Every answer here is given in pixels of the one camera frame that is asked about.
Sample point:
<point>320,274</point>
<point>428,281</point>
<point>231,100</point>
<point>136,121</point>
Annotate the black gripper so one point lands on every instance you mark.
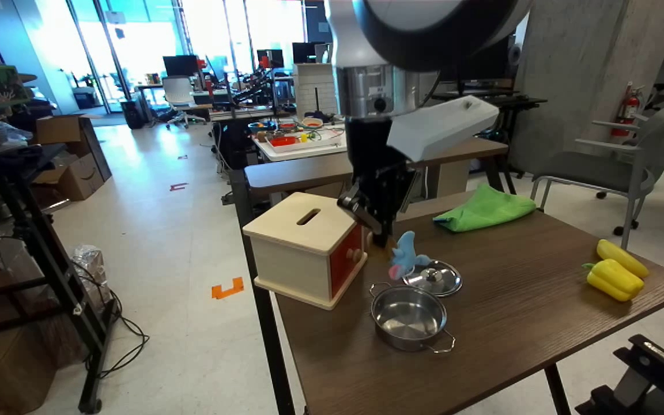
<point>375,165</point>

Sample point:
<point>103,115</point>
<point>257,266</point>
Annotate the blue plush toy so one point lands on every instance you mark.
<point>403,259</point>

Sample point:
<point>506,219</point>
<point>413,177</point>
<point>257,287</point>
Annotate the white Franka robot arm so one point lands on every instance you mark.
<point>431,31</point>

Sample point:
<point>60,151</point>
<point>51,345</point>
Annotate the small metal bowl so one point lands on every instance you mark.
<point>408,316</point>

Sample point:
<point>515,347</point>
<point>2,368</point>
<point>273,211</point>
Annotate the yellow toy bell pepper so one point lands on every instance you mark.
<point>614,277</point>

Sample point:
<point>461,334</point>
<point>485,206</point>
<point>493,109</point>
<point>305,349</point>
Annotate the yellow toy banana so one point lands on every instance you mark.
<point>624,257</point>

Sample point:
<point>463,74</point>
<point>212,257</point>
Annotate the wooden box with red drawer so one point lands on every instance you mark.
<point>300,245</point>

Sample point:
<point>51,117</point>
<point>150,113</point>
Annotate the white work table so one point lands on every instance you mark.
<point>300,143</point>

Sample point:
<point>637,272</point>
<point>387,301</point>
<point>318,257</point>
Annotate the green cloth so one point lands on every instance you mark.
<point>485,211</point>

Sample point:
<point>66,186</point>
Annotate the tray of colourful toys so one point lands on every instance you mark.
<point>294,139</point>

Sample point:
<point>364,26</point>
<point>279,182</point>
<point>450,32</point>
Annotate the white office chair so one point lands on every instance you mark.
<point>180,96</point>

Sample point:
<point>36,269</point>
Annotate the black computer monitor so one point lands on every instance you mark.
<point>180,64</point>

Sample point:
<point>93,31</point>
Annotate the grey chair with metal legs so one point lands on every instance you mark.
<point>624,165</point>

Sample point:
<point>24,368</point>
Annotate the red fire extinguisher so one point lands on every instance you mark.
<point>625,112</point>

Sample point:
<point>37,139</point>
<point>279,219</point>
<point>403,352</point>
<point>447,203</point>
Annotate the stacked cardboard boxes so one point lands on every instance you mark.
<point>70,165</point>

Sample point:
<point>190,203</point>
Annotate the black clamp bracket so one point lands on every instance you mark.
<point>646,381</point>

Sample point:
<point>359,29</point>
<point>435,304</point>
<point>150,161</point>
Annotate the black metal shelf frame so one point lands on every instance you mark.
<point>40,262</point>

